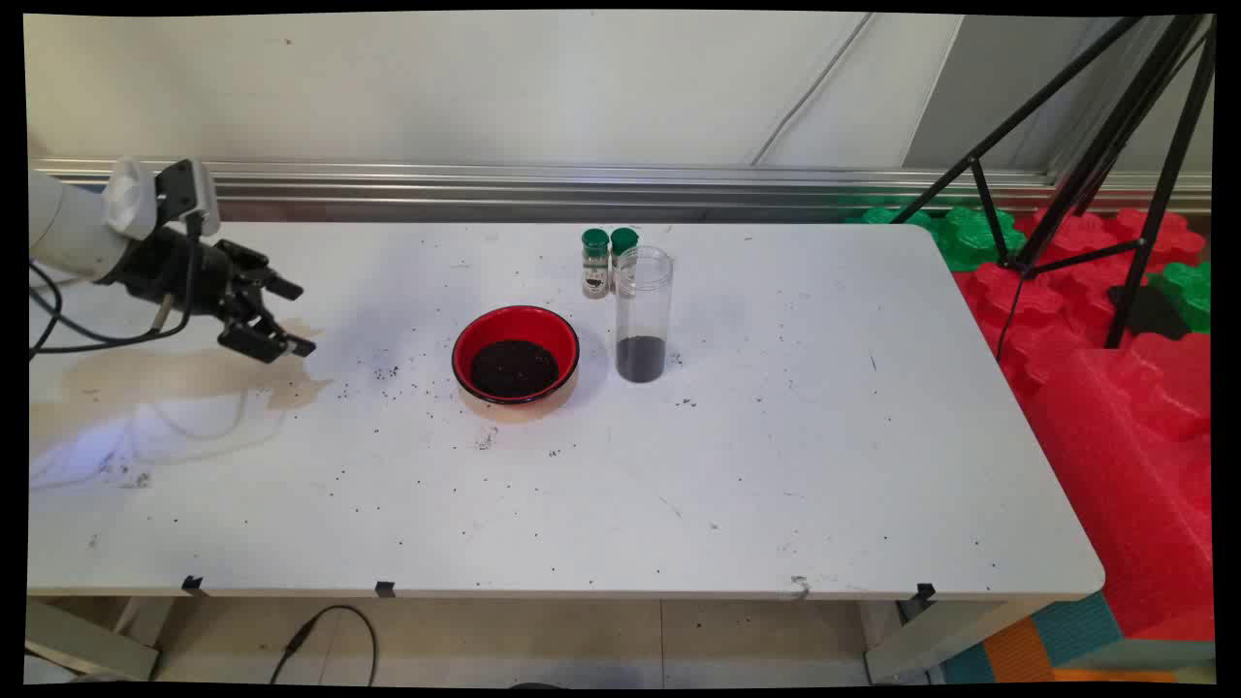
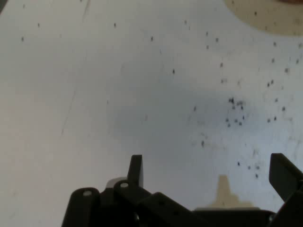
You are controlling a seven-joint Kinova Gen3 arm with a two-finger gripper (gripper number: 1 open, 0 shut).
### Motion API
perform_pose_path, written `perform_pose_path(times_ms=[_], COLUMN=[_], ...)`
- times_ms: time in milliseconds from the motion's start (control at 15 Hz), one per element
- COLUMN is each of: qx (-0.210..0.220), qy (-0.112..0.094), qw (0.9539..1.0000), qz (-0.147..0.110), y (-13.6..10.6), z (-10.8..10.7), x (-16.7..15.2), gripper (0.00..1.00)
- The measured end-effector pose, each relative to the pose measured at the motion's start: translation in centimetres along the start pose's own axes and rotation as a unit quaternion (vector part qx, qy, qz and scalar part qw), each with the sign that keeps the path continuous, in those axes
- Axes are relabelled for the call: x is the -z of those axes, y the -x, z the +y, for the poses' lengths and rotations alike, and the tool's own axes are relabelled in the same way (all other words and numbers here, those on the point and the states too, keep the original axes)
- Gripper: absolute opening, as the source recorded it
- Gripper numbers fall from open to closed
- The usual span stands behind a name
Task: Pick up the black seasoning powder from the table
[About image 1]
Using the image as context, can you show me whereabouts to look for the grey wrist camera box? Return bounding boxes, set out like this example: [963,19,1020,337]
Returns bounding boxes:
[102,158,222,241]

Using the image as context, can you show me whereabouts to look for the aluminium wall rail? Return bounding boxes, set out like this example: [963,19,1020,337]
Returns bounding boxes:
[29,158,1213,214]

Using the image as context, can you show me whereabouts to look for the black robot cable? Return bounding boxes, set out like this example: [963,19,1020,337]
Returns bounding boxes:
[29,218,200,362]

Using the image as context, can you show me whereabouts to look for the large green foam block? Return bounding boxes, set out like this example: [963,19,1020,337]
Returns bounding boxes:
[848,204,1027,272]

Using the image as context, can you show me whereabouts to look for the blue orange foam mat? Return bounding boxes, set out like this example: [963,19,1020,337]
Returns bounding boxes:
[940,591,1215,684]

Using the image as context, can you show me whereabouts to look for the grey slanted table leg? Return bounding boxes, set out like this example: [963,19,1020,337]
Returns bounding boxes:
[27,598,161,680]

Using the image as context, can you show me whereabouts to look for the black floor cable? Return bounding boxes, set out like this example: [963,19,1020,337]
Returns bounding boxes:
[270,606,379,685]

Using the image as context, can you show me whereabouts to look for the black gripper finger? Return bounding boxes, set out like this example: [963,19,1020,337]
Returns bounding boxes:
[231,240,305,301]
[217,289,318,365]

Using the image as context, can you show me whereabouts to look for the spice bottle green lid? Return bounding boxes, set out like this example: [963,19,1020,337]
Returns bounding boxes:
[581,229,612,300]
[610,227,641,292]

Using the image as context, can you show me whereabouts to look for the black seeds pile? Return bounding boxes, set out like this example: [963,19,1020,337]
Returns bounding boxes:
[470,339,560,398]

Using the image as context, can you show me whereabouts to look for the red bowl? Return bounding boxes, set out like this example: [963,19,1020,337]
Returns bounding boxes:
[451,305,581,406]

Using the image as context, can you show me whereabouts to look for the white wall cable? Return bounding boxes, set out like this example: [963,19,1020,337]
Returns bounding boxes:
[751,14,874,166]

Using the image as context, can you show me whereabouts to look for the small green foam block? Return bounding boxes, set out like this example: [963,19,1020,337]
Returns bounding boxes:
[1149,260,1213,333]

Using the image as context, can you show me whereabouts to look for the white table leg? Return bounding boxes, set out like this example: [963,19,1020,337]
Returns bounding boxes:
[863,596,1053,684]

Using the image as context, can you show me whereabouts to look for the red foam blocks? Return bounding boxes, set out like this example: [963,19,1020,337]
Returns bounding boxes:
[950,206,1215,641]

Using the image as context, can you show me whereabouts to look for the black tripod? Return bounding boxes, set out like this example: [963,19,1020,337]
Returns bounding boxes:
[890,15,1216,350]

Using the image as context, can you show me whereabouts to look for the clear plastic jar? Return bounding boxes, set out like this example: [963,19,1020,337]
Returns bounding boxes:
[614,245,675,384]

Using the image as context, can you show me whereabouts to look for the black foam piece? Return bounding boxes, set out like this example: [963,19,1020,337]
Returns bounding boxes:
[1108,284,1193,340]

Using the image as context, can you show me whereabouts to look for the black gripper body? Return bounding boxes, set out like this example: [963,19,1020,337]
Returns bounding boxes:
[97,228,263,321]

